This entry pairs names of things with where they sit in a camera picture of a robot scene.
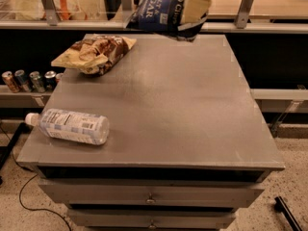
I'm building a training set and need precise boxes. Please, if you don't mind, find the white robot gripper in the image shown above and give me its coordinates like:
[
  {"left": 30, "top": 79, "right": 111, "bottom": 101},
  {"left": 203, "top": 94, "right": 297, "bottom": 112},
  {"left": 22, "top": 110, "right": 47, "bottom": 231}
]
[{"left": 181, "top": 0, "right": 212, "bottom": 24}]

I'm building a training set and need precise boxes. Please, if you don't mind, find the blue kettle chip bag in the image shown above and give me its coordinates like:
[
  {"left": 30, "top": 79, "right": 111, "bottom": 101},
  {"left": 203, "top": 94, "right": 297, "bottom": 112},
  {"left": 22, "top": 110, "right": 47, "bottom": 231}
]
[{"left": 127, "top": 0, "right": 207, "bottom": 41}]

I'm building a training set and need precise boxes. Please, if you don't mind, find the brown chip bag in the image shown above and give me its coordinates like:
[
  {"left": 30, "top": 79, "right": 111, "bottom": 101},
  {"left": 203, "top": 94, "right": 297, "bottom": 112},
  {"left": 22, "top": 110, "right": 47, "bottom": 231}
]
[{"left": 51, "top": 35, "right": 137, "bottom": 75}]

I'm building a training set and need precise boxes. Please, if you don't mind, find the white orange plastic bag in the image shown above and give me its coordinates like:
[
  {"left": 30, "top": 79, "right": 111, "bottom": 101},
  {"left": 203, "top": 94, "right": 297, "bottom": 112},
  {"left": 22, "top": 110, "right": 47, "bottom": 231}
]
[{"left": 14, "top": 0, "right": 88, "bottom": 25}]

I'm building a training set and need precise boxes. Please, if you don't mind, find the grey drawer cabinet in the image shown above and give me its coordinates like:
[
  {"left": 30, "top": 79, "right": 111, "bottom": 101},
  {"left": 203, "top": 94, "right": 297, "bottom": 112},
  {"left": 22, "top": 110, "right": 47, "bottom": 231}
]
[{"left": 18, "top": 35, "right": 284, "bottom": 231}]

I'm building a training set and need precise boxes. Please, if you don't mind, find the red soda can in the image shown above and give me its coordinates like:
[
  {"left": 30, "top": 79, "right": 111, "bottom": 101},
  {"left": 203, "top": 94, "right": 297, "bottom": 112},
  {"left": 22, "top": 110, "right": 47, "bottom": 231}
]
[{"left": 55, "top": 73, "right": 64, "bottom": 84}]

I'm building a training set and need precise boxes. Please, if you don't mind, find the dark blue soda can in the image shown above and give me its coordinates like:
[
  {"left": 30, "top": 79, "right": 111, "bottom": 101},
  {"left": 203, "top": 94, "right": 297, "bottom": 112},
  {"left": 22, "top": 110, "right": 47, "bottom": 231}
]
[{"left": 44, "top": 70, "right": 57, "bottom": 90}]

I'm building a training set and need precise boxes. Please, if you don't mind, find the clear plastic water bottle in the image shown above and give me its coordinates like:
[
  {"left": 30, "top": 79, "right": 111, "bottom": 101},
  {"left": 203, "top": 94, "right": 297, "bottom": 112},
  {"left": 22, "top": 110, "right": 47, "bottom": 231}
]
[{"left": 25, "top": 109, "right": 110, "bottom": 145}]

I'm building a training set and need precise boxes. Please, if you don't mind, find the green soda can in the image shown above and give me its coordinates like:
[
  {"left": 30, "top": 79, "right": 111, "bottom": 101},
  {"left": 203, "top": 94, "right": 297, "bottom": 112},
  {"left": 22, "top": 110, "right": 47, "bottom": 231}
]
[{"left": 29, "top": 71, "right": 45, "bottom": 93}]

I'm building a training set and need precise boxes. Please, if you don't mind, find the blue grey soda can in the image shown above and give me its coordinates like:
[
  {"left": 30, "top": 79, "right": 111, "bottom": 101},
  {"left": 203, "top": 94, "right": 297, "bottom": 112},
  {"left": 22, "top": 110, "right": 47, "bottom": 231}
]
[{"left": 14, "top": 69, "right": 32, "bottom": 92}]

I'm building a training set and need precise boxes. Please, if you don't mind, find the orange soda can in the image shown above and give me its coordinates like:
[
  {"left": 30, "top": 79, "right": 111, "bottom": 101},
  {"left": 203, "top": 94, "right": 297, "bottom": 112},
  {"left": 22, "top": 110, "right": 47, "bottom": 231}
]
[{"left": 2, "top": 71, "right": 20, "bottom": 93}]

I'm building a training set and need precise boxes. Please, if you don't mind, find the black bar on floor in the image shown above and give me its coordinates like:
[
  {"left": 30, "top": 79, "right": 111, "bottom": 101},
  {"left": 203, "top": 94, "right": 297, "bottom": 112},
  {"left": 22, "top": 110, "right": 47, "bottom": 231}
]
[{"left": 274, "top": 196, "right": 302, "bottom": 231}]

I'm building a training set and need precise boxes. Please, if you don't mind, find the upper grey drawer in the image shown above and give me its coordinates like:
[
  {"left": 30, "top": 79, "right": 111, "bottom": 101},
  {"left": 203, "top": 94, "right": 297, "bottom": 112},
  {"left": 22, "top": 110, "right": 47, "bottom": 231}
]
[{"left": 38, "top": 179, "right": 264, "bottom": 209}]

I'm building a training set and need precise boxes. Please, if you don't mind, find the grey drawer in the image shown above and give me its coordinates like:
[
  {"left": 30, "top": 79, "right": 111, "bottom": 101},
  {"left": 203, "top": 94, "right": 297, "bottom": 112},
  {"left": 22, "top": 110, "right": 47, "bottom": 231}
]
[
  {"left": 38, "top": 179, "right": 264, "bottom": 209},
  {"left": 67, "top": 209, "right": 236, "bottom": 229}
]

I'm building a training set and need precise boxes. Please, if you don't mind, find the lower grey drawer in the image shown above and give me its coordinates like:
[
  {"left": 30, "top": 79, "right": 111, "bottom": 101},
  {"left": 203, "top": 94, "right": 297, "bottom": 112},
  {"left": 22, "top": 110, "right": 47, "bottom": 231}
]
[{"left": 67, "top": 209, "right": 236, "bottom": 229}]

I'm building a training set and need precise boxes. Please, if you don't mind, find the black stand leg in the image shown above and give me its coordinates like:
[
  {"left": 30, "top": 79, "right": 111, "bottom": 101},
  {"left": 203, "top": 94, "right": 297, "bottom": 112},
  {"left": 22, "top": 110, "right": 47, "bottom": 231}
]
[{"left": 0, "top": 122, "right": 26, "bottom": 170}]

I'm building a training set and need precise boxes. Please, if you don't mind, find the right metal shelf bracket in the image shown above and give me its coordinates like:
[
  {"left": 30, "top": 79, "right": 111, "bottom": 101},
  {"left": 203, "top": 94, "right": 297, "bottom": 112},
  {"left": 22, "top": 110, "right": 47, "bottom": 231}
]
[{"left": 234, "top": 0, "right": 254, "bottom": 29}]

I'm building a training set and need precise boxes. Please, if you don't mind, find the metal shelf bracket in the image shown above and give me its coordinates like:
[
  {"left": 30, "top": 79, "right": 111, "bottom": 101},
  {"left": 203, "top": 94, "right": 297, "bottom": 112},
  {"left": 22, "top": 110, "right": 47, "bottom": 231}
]
[
  {"left": 234, "top": 0, "right": 254, "bottom": 29},
  {"left": 121, "top": 0, "right": 132, "bottom": 27},
  {"left": 41, "top": 0, "right": 60, "bottom": 26}
]

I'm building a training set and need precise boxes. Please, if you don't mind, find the middle metal shelf bracket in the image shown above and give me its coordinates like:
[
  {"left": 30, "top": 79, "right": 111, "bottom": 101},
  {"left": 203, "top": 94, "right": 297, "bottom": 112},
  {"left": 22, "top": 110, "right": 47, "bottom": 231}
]
[{"left": 121, "top": 0, "right": 132, "bottom": 27}]

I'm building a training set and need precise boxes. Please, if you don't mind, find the left metal shelf bracket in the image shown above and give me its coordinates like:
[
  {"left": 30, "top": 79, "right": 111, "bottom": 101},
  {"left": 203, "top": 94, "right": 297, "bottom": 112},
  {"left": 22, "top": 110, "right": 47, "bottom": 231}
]
[{"left": 41, "top": 0, "right": 60, "bottom": 26}]

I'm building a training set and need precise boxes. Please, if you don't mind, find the black floor cable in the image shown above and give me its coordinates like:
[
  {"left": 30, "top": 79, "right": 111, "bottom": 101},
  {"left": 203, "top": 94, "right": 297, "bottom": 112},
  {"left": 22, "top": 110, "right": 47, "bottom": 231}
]
[{"left": 0, "top": 125, "right": 73, "bottom": 231}]

